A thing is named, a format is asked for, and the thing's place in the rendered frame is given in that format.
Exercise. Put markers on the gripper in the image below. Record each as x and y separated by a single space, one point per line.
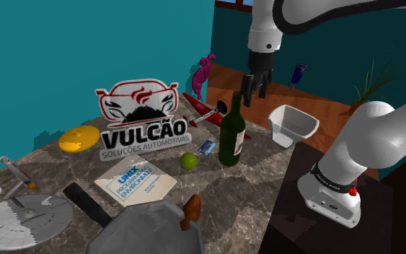
261 63

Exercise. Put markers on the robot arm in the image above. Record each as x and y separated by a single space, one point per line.
371 140

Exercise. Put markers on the blue can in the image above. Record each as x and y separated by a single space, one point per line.
298 74

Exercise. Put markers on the white square bowl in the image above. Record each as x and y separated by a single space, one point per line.
292 123

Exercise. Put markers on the magenta flamingo figure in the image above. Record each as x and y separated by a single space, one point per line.
201 75

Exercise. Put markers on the white red tool, black disc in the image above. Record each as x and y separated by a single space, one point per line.
206 115

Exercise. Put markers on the dark green wine bottle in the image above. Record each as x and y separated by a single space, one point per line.
230 140

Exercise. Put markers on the long red toy rocket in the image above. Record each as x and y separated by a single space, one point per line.
197 103

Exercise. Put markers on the green lime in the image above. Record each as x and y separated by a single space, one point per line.
188 161

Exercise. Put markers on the potted green plant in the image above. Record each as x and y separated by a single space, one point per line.
368 91

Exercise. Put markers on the white red black car sign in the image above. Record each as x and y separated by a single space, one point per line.
143 133

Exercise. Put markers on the brown drumstick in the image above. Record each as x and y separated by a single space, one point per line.
191 211

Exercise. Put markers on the white and blue book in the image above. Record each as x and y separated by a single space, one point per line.
136 181

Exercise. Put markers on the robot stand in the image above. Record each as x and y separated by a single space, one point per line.
329 239

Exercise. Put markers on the yellow round lid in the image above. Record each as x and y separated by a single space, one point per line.
79 139

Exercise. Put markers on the grey starship model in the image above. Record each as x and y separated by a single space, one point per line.
23 221

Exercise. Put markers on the window with brown frame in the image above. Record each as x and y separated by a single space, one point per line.
232 4

